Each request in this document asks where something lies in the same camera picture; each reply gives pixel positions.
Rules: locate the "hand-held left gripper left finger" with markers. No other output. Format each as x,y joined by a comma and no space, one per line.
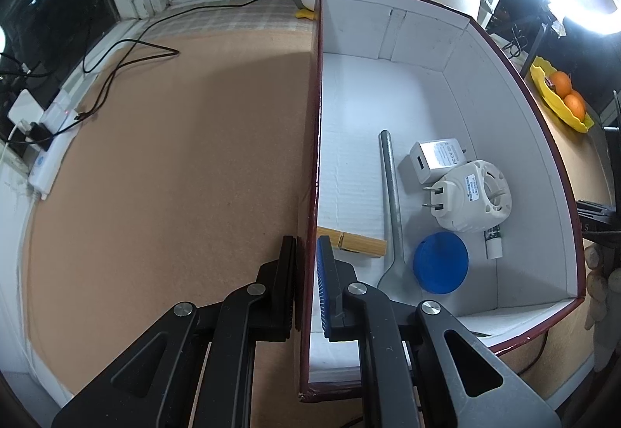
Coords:
286,292

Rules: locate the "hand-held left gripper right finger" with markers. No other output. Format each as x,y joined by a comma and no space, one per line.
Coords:
324,292

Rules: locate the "wooden clothespin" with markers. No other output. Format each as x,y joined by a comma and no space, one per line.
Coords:
359,244

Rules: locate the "blue round lid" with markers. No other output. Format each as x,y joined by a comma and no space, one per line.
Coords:
441,263

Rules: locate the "metal spoon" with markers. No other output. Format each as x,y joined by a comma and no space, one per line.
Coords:
390,185

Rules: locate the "white plug-in device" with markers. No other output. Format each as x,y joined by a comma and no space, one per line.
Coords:
461,200

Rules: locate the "white usb charger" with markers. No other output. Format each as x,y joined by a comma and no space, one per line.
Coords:
432,159

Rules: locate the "white cardboard box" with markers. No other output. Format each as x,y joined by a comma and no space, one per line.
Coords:
368,93

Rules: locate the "person's right hand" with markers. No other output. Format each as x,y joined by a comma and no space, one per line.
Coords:
597,285

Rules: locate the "orange fruit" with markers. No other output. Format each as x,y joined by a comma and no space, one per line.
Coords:
562,83
575,107

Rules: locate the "yellow leaf-shaped bowl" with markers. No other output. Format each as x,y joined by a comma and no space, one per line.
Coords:
548,93

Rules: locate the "orange blanket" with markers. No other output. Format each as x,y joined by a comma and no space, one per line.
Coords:
170,166

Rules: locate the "crumpled paper tag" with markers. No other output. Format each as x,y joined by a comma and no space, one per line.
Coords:
558,28

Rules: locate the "white power strip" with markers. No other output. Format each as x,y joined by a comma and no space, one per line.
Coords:
48,156

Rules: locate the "checked cloth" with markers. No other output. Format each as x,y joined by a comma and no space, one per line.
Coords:
233,18

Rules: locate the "black plug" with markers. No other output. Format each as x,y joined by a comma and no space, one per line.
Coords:
38,131

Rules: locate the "white power adapter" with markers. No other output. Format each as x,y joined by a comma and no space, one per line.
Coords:
25,108

